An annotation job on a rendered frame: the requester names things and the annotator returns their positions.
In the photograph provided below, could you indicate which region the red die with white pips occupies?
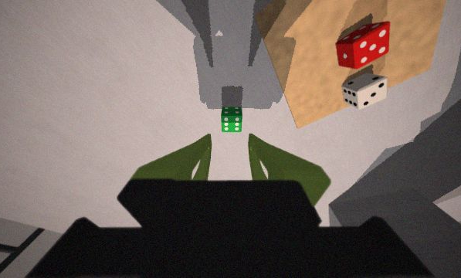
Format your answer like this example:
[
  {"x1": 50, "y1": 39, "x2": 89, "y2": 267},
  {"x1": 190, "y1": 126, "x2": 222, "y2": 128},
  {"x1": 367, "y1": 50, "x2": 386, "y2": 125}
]
[{"x1": 336, "y1": 21, "x2": 390, "y2": 70}]

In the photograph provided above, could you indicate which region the white die with black pips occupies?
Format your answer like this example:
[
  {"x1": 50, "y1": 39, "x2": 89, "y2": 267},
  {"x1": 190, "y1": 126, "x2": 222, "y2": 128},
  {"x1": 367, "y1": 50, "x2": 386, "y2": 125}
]
[{"x1": 342, "y1": 73, "x2": 388, "y2": 110}]

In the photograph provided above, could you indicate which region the green die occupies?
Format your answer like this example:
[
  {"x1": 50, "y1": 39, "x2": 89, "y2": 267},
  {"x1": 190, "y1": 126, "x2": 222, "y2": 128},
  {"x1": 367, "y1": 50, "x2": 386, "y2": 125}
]
[{"x1": 221, "y1": 107, "x2": 242, "y2": 132}]

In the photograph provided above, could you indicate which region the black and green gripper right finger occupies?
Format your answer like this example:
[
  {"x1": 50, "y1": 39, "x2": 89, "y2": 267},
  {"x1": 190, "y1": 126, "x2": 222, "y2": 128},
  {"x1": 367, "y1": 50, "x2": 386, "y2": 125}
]
[{"x1": 248, "y1": 134, "x2": 331, "y2": 208}]

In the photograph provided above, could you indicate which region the tan mat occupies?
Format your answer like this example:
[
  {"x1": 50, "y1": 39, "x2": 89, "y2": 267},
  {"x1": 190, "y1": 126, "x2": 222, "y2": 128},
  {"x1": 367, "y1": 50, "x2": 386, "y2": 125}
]
[{"x1": 254, "y1": 0, "x2": 446, "y2": 129}]

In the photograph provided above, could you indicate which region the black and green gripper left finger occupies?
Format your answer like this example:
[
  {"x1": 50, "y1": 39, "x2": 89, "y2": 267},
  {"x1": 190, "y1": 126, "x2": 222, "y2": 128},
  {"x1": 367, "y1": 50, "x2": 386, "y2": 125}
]
[{"x1": 129, "y1": 134, "x2": 212, "y2": 181}]

